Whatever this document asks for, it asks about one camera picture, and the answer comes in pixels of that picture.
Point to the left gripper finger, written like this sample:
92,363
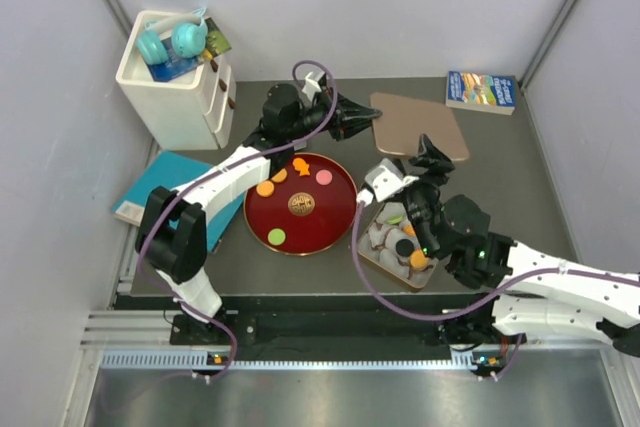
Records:
351,110
353,127

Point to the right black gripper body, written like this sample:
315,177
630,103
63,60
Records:
424,203

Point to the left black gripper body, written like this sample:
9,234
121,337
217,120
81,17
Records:
311,119

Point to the green round cookie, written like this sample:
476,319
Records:
395,221
276,236

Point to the orange round cookie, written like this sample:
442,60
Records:
409,230
265,189
418,260
280,176

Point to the beige tin lid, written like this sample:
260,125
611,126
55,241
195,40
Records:
397,131

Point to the black round cookie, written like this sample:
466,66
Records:
404,247

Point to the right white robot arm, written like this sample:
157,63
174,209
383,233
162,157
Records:
534,290

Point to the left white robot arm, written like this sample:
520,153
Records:
173,235

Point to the orange fish shaped cookie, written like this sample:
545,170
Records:
301,166

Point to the tin box with paper cups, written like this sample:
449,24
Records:
376,246

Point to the pink paper cookie cup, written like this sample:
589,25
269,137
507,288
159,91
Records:
324,177

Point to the colourful paperback book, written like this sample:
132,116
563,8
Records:
481,93

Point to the white drawer cabinet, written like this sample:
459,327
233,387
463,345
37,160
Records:
191,112

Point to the round red lacquer plate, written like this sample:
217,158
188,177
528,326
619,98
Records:
314,217

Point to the green picture card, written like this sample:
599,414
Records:
216,43

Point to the green round cookie bottom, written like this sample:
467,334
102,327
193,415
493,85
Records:
276,236

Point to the blue book on cabinet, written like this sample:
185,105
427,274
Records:
174,67

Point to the teal headphones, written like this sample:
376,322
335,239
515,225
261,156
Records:
188,35

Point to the blue notebook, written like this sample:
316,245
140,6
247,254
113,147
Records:
170,170

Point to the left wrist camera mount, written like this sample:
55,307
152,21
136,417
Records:
313,84

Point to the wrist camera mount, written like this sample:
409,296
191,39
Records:
383,181
313,84

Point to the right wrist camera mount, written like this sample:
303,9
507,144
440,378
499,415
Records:
383,181

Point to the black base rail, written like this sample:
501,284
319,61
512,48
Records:
266,318

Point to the grey slotted cable duct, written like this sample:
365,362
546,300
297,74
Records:
201,360

